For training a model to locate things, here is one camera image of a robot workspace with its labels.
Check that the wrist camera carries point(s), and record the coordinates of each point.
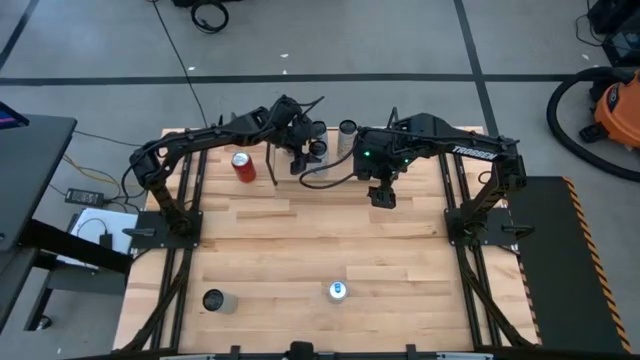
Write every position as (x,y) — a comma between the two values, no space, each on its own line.
(382,197)
(302,163)

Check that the silver and blue Red Bull can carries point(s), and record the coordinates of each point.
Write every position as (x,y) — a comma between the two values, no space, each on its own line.
(338,291)

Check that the wooden shelf with black frame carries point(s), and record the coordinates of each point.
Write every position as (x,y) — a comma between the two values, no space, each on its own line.
(335,165)

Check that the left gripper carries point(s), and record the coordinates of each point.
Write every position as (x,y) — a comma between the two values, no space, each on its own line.
(299,134)

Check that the white paper sheet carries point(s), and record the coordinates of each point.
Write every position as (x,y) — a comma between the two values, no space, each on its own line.
(120,225)

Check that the orange shop vacuum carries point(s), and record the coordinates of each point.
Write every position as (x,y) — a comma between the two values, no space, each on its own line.
(551,120)
(620,112)

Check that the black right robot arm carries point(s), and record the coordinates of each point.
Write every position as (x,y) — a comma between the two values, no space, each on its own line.
(475,152)

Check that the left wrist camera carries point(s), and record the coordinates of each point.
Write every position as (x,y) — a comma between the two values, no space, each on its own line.
(302,163)

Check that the laptop screen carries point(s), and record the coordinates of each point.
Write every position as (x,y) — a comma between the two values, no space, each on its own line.
(7,117)

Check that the black desk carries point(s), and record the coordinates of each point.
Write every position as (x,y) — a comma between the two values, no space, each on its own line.
(30,170)

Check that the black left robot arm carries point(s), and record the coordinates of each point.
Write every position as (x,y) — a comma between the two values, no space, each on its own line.
(210,135)

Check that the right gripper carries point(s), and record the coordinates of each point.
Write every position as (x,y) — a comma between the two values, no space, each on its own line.
(375,162)

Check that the red Coca-Cola can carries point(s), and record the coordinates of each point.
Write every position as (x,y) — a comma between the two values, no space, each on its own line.
(244,170)

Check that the black power adapter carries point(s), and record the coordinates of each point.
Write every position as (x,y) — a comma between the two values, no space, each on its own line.
(84,196)
(106,240)

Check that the black equipment case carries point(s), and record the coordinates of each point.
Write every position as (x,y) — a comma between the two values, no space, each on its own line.
(615,15)

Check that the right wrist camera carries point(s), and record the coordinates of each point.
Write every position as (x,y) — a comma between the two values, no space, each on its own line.
(382,197)

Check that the black mat with hazard stripes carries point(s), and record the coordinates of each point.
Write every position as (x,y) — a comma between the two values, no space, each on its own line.
(560,280)

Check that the black metal table frame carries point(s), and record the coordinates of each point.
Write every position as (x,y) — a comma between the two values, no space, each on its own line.
(196,136)

